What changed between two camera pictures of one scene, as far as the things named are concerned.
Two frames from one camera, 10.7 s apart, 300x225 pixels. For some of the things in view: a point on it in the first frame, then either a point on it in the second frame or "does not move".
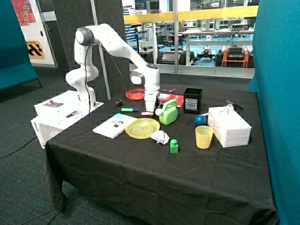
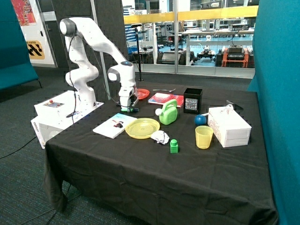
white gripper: [151, 91] -> [128, 96]
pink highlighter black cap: [147, 114] -> [119, 125]
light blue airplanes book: [114, 126] does not move
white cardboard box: [229, 127] does not move
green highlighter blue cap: [130, 109] does not move
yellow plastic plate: [142, 128] does not move
